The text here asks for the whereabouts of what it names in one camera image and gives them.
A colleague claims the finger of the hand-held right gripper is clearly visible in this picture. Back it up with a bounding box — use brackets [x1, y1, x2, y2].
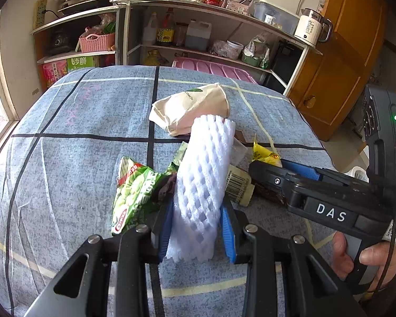
[249, 162, 304, 202]
[280, 159, 367, 187]

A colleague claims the white jug with dark liquid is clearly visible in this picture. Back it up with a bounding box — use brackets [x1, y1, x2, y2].
[185, 20, 212, 52]

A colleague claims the white electric kettle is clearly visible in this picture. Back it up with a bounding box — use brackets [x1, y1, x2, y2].
[294, 8, 333, 47]

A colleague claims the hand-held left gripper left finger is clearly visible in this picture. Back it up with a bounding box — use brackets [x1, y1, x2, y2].
[23, 200, 175, 317]

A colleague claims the yellow snack wrapper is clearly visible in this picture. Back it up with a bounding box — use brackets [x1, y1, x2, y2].
[249, 134, 287, 205]

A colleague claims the green bowl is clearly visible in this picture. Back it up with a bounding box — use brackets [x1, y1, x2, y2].
[242, 54, 263, 67]

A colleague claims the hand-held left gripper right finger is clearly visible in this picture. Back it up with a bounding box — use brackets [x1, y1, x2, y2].
[219, 201, 367, 317]

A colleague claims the yellow oil bottle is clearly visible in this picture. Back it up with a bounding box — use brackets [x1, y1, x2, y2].
[143, 49, 169, 67]

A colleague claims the white plastic tub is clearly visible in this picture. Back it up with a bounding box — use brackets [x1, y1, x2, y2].
[226, 40, 245, 58]

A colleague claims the pink woven basket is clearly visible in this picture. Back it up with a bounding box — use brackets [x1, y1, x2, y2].
[78, 33, 116, 53]

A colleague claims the beige wrapper with barcode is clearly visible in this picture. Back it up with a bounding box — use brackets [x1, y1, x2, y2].
[224, 164, 255, 206]

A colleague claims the pink lidded storage box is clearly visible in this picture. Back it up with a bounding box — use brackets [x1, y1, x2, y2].
[172, 57, 258, 85]

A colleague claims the white plastic bottle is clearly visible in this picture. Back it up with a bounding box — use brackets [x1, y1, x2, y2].
[142, 12, 158, 46]

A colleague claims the pink carton box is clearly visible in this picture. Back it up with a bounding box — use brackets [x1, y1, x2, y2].
[42, 60, 69, 88]

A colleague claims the small steel shelf unit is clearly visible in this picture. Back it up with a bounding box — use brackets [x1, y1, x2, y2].
[31, 7, 126, 90]

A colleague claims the clear plastic storage box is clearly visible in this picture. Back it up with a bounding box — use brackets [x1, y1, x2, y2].
[252, 0, 300, 35]

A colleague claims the brown jar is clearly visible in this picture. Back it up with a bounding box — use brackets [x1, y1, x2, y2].
[175, 23, 188, 47]

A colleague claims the beige power strip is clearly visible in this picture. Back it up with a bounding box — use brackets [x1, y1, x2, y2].
[33, 0, 48, 30]

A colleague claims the long white foam net sleeve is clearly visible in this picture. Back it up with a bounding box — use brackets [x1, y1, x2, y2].
[165, 114, 236, 263]

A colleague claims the large steel shelf unit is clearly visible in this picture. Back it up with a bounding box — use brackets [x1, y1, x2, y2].
[110, 0, 323, 96]

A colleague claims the wooden door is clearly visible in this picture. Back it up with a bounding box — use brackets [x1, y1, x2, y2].
[287, 0, 388, 142]

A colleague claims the beige paper bag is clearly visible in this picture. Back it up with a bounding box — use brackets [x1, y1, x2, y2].
[149, 83, 232, 137]

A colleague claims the black kitchen appliance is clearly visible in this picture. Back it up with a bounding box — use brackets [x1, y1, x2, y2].
[49, 28, 74, 55]

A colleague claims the person's right hand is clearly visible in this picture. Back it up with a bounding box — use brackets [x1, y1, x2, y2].
[333, 231, 396, 293]

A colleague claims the white trash bin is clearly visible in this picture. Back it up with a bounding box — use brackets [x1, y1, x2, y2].
[344, 165, 370, 182]

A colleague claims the green snack packet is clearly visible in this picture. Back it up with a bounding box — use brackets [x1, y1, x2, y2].
[111, 156, 179, 237]

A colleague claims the green carton box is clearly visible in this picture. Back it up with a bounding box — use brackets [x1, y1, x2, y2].
[67, 55, 96, 72]

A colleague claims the yellow label sauce bottle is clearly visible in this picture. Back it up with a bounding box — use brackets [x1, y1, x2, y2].
[157, 8, 175, 47]

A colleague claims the pink knife holder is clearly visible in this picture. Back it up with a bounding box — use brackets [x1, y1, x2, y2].
[225, 0, 251, 15]

